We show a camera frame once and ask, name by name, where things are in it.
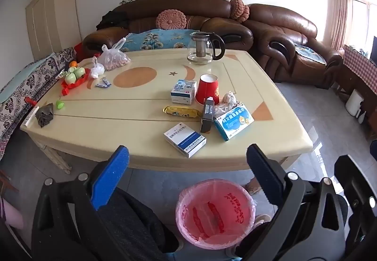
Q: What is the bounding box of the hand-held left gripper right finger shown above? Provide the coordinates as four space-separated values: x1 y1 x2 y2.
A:
236 144 348 261

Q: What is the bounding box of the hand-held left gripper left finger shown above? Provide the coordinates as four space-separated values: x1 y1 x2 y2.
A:
31 145 130 261

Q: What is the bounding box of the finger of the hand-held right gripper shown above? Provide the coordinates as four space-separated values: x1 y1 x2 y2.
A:
334 155 377 250

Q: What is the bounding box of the blue cartoon medicine box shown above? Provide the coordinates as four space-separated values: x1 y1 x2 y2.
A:
213 103 255 141

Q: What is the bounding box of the pink lined trash bin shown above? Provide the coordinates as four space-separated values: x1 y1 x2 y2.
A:
176 179 257 250

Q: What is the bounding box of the white tissue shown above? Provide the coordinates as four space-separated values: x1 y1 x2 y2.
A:
216 91 245 116

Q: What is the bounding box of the large white blue medicine box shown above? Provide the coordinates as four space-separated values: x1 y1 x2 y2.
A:
164 122 207 159

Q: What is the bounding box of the black carton box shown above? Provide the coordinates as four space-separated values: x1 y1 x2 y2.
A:
200 96 215 134

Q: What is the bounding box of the yellow snack wrapper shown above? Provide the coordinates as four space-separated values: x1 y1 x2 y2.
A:
163 106 203 119

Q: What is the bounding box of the red paper cup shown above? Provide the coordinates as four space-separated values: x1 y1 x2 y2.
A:
195 74 220 105

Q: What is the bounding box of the small white blue medicine box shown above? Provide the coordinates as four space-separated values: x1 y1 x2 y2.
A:
171 79 197 105

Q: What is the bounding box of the person's right foot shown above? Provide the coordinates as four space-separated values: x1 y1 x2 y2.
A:
246 177 262 194

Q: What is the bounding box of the cream coffee table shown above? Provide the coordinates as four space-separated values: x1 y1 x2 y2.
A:
20 49 313 174

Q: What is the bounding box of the person's left leg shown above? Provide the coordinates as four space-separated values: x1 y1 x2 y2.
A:
97 187 181 261

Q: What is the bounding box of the dark crumpled lump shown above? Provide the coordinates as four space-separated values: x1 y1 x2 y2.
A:
35 103 54 127

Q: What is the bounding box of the white cylindrical appliance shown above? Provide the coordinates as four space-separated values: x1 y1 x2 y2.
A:
345 91 363 116

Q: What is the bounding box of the white flat strip box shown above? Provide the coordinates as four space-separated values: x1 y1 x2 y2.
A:
24 106 39 127

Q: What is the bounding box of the red plastic tray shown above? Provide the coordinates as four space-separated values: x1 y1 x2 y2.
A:
61 68 90 96

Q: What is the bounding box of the small white plastic bag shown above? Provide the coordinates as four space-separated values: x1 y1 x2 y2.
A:
90 56 105 79

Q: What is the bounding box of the clear bag of nuts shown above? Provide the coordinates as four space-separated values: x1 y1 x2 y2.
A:
97 38 131 71

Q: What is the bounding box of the red chequered tablecloth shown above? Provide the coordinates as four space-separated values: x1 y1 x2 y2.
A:
343 44 377 95

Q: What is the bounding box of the patterned bed blanket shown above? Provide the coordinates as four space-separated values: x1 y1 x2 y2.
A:
0 47 75 161

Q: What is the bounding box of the red bag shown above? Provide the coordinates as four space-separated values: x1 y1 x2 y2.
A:
74 43 85 62

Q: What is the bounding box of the teal armchair seat cover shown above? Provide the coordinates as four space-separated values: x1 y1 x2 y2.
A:
295 44 327 65

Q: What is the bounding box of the brown leather armchair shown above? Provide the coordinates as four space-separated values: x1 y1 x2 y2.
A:
244 3 344 89

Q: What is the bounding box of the black monitor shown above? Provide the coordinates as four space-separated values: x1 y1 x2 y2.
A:
369 37 377 65

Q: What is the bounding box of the blue floral sofa blanket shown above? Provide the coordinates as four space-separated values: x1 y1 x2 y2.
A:
122 29 201 52

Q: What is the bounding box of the black clothing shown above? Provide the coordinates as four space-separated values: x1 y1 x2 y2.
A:
97 10 130 30

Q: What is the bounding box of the cream wardrobe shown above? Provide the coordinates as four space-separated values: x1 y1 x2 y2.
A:
26 0 81 61

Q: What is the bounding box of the round pink flat cushion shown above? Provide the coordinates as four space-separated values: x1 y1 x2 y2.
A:
156 9 187 30

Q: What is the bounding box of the round pink knitted cushion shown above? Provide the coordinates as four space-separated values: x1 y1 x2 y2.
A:
230 0 249 21

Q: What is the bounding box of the brown leather sofa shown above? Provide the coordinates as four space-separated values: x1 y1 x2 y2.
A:
82 0 254 58

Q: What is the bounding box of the window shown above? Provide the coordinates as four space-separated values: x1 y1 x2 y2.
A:
350 0 377 58

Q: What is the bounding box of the beige curtain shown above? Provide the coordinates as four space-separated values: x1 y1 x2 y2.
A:
331 0 354 52

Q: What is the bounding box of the glass teapot black handle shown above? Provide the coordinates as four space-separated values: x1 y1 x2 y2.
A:
188 32 226 65

